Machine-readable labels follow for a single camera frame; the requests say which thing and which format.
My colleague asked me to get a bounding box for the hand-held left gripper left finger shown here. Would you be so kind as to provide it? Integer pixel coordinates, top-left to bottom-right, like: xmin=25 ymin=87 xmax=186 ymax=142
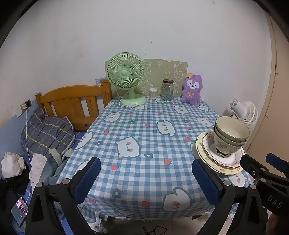
xmin=25 ymin=157 xmax=102 ymax=235

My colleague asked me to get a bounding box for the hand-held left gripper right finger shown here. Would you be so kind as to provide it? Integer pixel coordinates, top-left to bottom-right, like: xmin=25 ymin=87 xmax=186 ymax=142
xmin=191 ymin=159 xmax=269 ymax=235

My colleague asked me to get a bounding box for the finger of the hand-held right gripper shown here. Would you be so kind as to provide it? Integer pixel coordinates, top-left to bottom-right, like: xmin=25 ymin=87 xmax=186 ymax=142
xmin=266 ymin=153 xmax=289 ymax=174
xmin=240 ymin=155 xmax=266 ymax=185

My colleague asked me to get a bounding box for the floral ceramic bowl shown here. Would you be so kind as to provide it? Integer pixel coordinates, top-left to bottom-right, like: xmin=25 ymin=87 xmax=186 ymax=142
xmin=214 ymin=133 xmax=247 ymax=158
xmin=214 ymin=128 xmax=249 ymax=148
xmin=214 ymin=116 xmax=251 ymax=143

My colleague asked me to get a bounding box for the white red-rimmed plate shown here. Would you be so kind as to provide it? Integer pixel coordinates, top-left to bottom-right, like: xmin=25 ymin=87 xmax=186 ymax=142
xmin=201 ymin=132 xmax=245 ymax=167

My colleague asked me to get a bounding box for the denim garment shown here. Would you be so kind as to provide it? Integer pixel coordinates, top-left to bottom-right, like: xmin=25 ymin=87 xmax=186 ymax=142
xmin=43 ymin=148 xmax=74 ymax=188

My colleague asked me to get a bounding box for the white garment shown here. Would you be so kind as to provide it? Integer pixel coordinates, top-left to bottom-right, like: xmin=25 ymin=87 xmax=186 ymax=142
xmin=30 ymin=153 xmax=48 ymax=188

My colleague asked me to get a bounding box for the white standing fan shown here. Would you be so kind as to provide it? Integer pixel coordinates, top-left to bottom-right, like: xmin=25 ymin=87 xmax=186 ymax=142
xmin=229 ymin=99 xmax=258 ymax=134

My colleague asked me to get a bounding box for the grey plaid pillow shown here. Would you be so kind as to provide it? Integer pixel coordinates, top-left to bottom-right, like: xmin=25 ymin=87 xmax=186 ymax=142
xmin=21 ymin=108 xmax=76 ymax=158

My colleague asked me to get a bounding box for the beige door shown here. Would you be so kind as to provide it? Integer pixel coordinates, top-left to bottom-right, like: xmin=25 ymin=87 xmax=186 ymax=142
xmin=246 ymin=11 xmax=289 ymax=163

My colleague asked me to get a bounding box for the blue checked tablecloth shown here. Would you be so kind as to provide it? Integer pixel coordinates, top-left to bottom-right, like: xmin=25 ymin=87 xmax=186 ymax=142
xmin=48 ymin=96 xmax=256 ymax=234

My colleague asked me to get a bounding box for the smartphone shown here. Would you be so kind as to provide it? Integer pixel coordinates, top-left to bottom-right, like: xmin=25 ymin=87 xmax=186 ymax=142
xmin=10 ymin=196 xmax=29 ymax=227

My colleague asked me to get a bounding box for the dark clothing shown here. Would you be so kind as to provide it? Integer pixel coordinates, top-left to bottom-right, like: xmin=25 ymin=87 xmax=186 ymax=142
xmin=0 ymin=172 xmax=30 ymax=205

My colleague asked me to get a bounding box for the wooden headboard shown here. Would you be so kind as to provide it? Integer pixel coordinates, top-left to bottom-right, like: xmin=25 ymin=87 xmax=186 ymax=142
xmin=35 ymin=79 xmax=113 ymax=132

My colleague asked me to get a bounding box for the white crumpled cloth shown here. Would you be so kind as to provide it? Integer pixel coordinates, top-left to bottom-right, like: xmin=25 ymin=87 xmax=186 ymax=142
xmin=0 ymin=151 xmax=27 ymax=179

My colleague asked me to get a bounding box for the purple plush bunny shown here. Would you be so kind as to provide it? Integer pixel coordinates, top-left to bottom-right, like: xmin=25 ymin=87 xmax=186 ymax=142
xmin=180 ymin=72 xmax=203 ymax=106

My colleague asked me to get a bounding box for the glass jar with dark lid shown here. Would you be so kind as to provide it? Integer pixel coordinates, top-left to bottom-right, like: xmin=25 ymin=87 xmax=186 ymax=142
xmin=160 ymin=79 xmax=174 ymax=102

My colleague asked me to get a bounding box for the green desk fan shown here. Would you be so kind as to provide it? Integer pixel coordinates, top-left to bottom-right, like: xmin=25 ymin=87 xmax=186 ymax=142
xmin=106 ymin=52 xmax=147 ymax=107

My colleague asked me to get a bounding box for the green patterned board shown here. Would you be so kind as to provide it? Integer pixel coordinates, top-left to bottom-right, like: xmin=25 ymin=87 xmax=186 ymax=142
xmin=142 ymin=58 xmax=188 ymax=98

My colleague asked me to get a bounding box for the black floor cable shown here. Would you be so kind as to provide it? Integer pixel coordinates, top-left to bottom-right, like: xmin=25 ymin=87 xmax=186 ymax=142
xmin=143 ymin=225 xmax=168 ymax=235

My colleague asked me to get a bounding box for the white charging cable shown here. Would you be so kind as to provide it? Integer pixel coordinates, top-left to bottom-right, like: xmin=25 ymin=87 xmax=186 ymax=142
xmin=23 ymin=108 xmax=31 ymax=163

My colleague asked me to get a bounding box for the white desk fan cable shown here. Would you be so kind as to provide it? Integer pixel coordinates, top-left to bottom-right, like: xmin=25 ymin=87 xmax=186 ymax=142
xmin=116 ymin=88 xmax=136 ymax=108

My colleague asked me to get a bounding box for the wall socket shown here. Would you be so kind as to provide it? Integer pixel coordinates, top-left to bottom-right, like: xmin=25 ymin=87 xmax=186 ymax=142
xmin=14 ymin=99 xmax=32 ymax=117

